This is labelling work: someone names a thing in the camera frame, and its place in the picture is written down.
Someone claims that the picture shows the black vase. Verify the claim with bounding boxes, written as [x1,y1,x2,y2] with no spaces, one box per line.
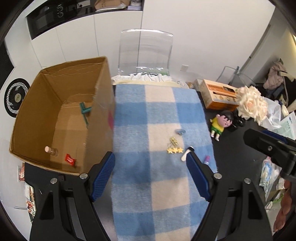
[231,111,245,132]

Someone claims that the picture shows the red candy packet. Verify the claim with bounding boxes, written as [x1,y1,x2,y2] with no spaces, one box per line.
[64,153,77,167]

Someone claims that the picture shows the blue white checked blanket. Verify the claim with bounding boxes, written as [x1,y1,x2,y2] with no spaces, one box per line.
[111,84,219,241]

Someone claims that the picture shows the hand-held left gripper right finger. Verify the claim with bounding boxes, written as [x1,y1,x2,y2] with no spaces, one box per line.
[186,153,273,241]

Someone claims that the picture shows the clear plastic bag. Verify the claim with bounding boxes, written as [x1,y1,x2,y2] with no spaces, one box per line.
[261,96,282,130]

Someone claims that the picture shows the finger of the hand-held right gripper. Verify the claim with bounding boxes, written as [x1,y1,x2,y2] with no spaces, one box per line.
[261,130,296,146]
[243,128,296,161]

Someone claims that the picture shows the pink clothes pile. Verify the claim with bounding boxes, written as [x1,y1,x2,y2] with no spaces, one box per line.
[264,59,289,91]

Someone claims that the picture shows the black round fan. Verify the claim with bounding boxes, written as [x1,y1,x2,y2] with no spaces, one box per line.
[5,78,30,118]

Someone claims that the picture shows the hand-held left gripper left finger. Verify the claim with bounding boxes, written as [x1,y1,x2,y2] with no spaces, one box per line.
[29,152,116,241]

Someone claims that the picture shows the red snack packet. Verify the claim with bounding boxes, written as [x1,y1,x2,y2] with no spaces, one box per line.
[18,163,26,181]

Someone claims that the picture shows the green toy stool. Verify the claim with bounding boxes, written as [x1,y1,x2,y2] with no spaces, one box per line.
[79,102,92,129]

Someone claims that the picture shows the orange cardboard carton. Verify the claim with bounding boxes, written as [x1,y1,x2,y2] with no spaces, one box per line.
[199,79,241,112]

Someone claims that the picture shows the small clear bottle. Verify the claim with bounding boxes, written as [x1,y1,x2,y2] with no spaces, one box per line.
[45,146,59,157]

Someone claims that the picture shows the black built-in oven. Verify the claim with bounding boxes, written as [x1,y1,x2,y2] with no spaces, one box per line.
[25,0,95,40]

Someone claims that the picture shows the cream artificial flower bouquet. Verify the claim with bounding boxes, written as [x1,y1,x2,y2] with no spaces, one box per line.
[236,86,269,127]

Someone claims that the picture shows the white oblong gadget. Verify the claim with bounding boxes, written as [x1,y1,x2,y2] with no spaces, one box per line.
[181,146,195,161]

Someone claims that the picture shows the clear plastic chair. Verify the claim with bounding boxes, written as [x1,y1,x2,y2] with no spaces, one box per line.
[216,65,256,87]
[117,29,174,77]

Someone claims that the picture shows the person's right hand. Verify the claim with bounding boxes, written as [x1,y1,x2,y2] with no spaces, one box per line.
[273,180,296,232]

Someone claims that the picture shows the clear plastic packets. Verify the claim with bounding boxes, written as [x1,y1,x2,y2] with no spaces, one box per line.
[259,156,287,202]

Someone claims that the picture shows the beige bag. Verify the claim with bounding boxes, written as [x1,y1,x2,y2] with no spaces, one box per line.
[94,0,131,12]

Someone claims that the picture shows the brown cardboard box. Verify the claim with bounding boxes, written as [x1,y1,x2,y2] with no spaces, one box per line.
[9,56,116,178]

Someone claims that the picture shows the colourful snack packets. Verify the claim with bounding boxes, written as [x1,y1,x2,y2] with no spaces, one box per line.
[25,185,36,215]

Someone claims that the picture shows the cartoon doll yellow shirt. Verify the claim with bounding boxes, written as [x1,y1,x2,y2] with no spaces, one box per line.
[210,110,234,142]

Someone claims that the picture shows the white frilled seat cushion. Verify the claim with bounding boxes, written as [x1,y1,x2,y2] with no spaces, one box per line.
[111,72,190,88]

